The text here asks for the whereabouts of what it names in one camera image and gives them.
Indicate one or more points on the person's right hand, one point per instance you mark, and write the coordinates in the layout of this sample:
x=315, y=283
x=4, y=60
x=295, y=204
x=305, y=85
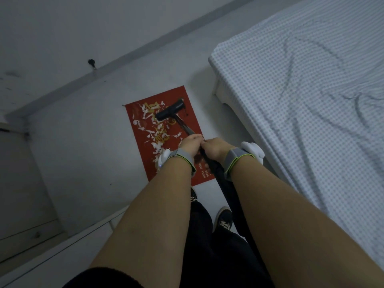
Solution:
x=217, y=149

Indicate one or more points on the person's left hand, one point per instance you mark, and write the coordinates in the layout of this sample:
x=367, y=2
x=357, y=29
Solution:
x=192, y=145

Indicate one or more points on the red poster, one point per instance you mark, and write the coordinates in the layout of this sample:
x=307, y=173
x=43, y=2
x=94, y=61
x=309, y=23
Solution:
x=192, y=122

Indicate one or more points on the person's left forearm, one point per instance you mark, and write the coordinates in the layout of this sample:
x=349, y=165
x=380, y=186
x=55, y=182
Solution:
x=150, y=221

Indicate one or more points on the person's right forearm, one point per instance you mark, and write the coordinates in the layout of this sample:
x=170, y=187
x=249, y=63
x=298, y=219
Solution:
x=300, y=230

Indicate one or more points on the grey left wrist band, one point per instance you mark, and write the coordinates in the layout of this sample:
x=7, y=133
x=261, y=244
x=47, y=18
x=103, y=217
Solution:
x=183, y=157

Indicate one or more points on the grey wrist band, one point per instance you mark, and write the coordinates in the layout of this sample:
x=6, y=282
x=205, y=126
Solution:
x=232, y=160
x=183, y=157

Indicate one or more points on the grey right wrist band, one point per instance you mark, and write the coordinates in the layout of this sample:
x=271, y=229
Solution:
x=232, y=160

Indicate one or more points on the white left wrist tracker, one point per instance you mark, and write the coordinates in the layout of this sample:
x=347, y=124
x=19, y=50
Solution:
x=163, y=158

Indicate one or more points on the white wrist tracker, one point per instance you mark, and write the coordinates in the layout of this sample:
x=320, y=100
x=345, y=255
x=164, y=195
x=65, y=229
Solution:
x=163, y=158
x=253, y=151

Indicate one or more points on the scattered paper scraps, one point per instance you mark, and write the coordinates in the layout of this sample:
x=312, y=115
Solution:
x=156, y=145

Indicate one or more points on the white right wrist tracker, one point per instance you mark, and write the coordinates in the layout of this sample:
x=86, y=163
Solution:
x=253, y=151

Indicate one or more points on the black left shoe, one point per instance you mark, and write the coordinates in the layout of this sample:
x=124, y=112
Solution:
x=194, y=196

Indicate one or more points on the black shoe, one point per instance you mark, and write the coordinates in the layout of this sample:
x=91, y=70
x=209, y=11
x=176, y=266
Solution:
x=223, y=218
x=194, y=196

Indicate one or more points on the black right shoe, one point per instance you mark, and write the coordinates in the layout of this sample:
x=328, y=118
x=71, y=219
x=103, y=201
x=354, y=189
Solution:
x=223, y=218

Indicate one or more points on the bed with checked sheet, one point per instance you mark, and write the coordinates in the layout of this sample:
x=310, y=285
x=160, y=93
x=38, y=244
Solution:
x=300, y=101

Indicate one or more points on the black striped trousers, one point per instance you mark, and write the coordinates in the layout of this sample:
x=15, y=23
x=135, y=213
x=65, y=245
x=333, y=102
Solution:
x=210, y=257

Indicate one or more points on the black door stopper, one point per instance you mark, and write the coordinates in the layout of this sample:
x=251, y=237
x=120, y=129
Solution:
x=91, y=62

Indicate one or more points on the black shirt sleeve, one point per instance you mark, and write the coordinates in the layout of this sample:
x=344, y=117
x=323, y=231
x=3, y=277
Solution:
x=102, y=280

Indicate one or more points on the brown wooden door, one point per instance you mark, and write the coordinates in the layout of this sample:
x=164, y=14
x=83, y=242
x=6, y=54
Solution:
x=24, y=191

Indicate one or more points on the white wardrobe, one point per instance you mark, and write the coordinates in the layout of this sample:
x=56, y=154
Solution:
x=45, y=266

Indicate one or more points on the white bed frame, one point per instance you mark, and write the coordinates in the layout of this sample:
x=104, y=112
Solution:
x=222, y=92

